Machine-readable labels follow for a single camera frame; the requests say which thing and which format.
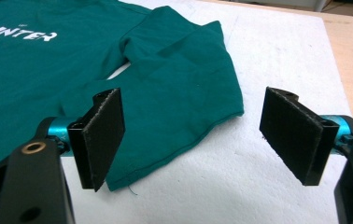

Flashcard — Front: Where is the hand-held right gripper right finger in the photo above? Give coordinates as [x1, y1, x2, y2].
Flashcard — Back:
[259, 86, 353, 187]

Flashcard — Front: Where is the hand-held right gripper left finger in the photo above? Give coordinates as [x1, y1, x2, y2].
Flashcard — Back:
[47, 88, 126, 192]

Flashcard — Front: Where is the green printed t-shirt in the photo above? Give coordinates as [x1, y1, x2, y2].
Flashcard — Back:
[0, 0, 246, 192]

